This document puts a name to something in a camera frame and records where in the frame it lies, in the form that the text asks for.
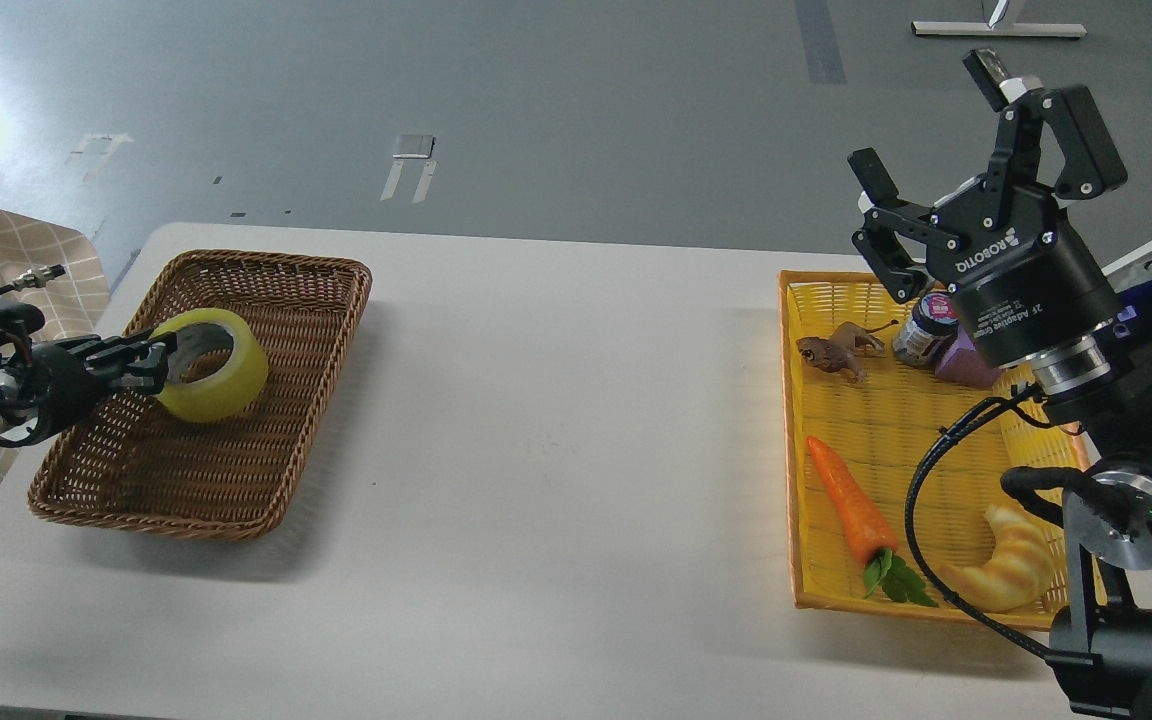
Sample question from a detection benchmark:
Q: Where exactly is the orange toy carrot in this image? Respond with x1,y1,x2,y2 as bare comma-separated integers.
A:
805,435,900,564

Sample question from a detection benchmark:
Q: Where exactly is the toy croissant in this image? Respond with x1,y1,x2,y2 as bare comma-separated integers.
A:
934,503,1055,612

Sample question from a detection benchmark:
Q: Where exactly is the yellow tape roll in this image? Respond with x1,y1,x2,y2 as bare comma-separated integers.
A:
152,306,270,423

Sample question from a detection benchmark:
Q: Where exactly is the brown wicker basket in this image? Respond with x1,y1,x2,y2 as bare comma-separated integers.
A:
26,249,372,541

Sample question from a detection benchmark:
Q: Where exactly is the beige checkered cloth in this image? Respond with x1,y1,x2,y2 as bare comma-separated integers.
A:
0,196,111,585

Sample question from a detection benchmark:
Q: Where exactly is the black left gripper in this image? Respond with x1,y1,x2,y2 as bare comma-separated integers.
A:
0,333,179,441

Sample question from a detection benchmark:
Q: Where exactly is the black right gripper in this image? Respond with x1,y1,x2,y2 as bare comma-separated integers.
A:
847,47,1128,366

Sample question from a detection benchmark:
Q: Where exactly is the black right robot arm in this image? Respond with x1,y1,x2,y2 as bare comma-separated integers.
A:
847,47,1152,719

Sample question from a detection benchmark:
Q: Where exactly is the white metal stand base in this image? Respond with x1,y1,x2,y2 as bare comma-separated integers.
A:
910,1,1087,41

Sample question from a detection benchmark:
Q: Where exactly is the small dark jar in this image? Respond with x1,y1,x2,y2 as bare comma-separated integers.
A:
892,291,958,367

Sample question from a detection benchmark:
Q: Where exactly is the yellow plastic basket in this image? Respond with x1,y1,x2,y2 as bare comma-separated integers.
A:
778,270,1091,624

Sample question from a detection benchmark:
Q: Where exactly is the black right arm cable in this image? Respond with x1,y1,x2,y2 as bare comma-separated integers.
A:
904,385,1062,661

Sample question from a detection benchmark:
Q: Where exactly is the brown toy lion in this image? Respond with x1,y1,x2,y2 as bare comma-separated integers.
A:
794,319,899,384

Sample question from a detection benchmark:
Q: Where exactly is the purple foam cube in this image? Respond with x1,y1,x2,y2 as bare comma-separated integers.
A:
933,332,1005,389

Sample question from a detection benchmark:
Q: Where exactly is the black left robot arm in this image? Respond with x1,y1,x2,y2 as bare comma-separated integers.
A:
0,265,179,448

